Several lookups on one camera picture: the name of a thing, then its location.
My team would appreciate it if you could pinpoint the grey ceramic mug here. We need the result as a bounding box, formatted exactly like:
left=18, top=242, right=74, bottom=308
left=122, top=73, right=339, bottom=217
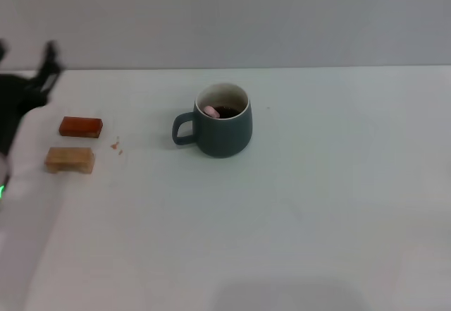
left=171, top=83, right=253, bottom=159

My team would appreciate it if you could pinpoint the dark coffee liquid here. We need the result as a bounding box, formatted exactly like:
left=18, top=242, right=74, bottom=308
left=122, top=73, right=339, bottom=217
left=213, top=104, right=244, bottom=118

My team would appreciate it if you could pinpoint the light wooden block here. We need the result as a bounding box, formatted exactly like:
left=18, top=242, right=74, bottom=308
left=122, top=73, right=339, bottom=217
left=44, top=146, right=96, bottom=175

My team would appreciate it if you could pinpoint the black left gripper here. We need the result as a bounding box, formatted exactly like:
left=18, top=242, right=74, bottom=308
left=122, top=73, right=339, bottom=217
left=0, top=39, right=68, bottom=155

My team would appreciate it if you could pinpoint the red-brown wooden block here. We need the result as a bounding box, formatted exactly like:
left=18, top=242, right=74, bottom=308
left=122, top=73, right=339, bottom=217
left=58, top=116, right=104, bottom=138

